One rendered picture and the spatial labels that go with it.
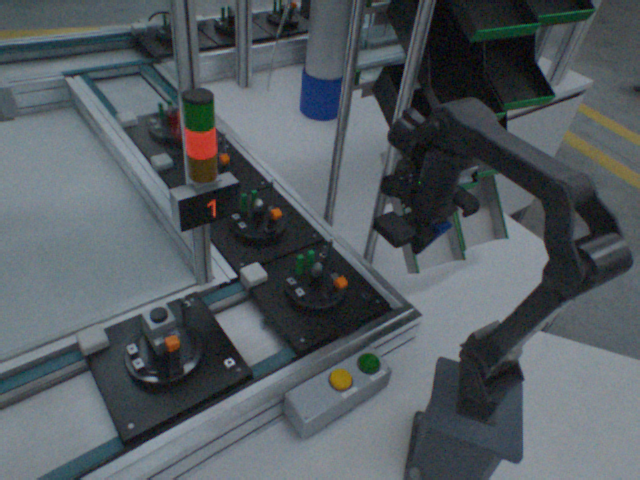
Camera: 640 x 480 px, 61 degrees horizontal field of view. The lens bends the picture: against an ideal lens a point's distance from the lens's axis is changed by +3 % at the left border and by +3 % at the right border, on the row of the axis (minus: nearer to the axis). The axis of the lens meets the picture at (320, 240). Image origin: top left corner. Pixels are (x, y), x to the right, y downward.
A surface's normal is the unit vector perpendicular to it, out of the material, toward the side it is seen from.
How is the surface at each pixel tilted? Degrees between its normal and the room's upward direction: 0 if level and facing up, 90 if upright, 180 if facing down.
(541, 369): 0
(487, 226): 45
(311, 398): 0
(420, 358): 0
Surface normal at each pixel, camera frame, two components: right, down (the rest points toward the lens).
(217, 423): 0.10, -0.73
